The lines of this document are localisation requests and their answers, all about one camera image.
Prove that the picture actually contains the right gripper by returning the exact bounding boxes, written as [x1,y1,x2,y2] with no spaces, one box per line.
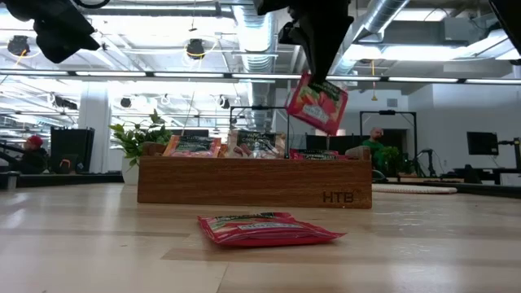
[254,0,355,85]

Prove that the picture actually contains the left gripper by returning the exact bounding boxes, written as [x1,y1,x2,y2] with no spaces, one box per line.
[2,0,85,24]

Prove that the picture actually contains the red strawberry tea packet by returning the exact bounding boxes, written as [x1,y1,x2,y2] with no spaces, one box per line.
[289,148,347,160]
[284,72,350,137]
[197,212,347,249]

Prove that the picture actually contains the beige chai tea packet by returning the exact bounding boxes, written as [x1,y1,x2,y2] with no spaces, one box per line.
[226,129,287,160]

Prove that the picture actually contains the wooden three-compartment organizer box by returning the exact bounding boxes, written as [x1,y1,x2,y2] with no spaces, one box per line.
[137,142,373,210]

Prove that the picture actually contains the person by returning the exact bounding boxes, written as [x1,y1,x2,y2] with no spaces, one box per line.
[361,127,386,170]
[19,134,49,175]

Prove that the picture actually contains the white building column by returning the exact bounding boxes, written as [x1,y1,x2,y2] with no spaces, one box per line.
[78,83,112,175]

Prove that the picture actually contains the green background plant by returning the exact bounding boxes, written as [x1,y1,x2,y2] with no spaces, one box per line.
[380,146,410,175]

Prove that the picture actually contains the black overhead light bar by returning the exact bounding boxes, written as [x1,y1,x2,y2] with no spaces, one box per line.
[0,69,521,85]

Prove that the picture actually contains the black cabinet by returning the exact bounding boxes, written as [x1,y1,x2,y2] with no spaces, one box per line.
[50,127,96,175]

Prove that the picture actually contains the green artificial plant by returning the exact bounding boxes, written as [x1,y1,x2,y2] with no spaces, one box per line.
[107,108,174,186]

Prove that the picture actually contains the round woven beige mat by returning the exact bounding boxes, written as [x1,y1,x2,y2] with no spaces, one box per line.
[371,183,458,195]

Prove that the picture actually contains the small gray bin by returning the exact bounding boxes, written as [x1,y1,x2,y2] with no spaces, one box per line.
[0,171,20,190]

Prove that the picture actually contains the black background desk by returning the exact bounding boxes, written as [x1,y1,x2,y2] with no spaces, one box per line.
[453,165,521,187]

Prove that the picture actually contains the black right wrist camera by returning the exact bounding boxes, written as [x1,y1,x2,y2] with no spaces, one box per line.
[278,20,305,46]

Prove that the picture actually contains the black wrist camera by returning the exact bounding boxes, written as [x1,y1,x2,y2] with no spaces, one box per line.
[278,20,305,46]
[33,16,101,64]

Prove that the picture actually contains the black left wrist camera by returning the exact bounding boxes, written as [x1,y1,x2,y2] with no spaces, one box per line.
[33,16,101,64]

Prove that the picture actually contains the black ceiling cable reel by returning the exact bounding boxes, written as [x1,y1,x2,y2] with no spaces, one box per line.
[7,35,32,57]
[186,38,207,61]

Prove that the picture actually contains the silver ventilation duct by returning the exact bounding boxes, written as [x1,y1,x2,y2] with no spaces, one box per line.
[231,3,278,143]
[325,0,410,93]

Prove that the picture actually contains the yellow hanging pendant cable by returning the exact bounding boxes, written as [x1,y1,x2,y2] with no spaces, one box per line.
[369,59,379,103]

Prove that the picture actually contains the black gantry frame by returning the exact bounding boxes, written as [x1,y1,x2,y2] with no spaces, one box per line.
[359,110,418,176]

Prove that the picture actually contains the black wall monitor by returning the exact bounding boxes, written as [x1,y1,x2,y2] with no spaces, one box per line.
[466,131,500,157]

